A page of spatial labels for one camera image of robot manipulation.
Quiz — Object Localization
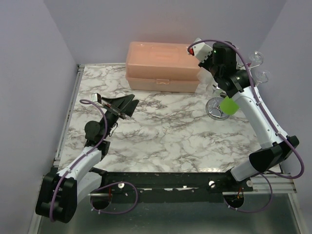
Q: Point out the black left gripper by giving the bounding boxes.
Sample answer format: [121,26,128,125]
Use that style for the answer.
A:
[100,94,138,139]

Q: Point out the green plastic goblet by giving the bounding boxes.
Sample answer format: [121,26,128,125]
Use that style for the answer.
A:
[220,96,239,116]

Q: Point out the clear stemmed wine glass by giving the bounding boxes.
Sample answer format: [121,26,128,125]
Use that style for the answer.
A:
[249,51,264,69]

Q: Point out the small clear glass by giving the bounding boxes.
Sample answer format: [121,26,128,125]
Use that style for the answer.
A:
[196,68,214,85]

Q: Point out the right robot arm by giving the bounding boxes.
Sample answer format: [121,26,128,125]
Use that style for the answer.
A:
[188,40,299,191]

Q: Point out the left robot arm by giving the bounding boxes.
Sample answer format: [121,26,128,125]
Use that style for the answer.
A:
[35,93,139,223]

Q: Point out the pink plastic storage box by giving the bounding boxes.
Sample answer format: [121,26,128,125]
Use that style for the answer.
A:
[125,41,200,93]

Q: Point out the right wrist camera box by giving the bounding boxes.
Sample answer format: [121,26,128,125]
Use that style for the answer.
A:
[188,42,213,62]

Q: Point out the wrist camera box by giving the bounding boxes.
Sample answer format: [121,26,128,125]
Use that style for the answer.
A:
[91,93,102,104]
[188,42,213,62]

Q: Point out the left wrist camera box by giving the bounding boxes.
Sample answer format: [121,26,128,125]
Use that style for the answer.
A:
[91,93,102,104]

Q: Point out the chrome wire wine glass rack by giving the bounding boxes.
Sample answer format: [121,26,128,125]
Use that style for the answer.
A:
[205,91,230,120]

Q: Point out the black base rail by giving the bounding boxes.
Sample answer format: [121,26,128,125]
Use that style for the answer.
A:
[91,168,253,205]

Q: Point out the aluminium table frame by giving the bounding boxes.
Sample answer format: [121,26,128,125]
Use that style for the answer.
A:
[27,64,85,234]

